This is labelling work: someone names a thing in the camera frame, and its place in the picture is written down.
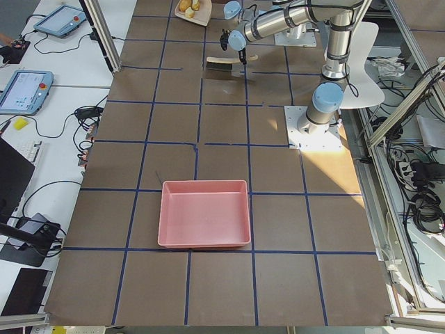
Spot brown potato shaped trash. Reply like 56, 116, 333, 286
178, 0, 192, 13

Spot white hand brush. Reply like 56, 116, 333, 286
205, 54, 259, 71

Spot yellow sponge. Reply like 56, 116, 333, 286
13, 118, 29, 131

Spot white keyboard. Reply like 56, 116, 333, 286
16, 140, 43, 165

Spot pale green trash chunk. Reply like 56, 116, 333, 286
184, 8, 195, 18

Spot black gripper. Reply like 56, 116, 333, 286
220, 29, 247, 65

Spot white chair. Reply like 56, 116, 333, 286
340, 22, 385, 110

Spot black laptop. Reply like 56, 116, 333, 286
1, 138, 35, 223

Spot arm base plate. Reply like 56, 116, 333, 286
284, 106, 343, 152
274, 23, 317, 47

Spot lower blue teach pendant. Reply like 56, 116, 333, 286
1, 70, 54, 116

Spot pink plastic bin left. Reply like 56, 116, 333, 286
157, 180, 251, 248

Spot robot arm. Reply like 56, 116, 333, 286
220, 1, 364, 136

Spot white plastic dustpan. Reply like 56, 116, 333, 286
175, 0, 212, 26

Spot upper blue teach pendant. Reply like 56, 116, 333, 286
33, 5, 86, 38

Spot blue teach pendant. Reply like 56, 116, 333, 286
1, 70, 54, 116
33, 5, 86, 38

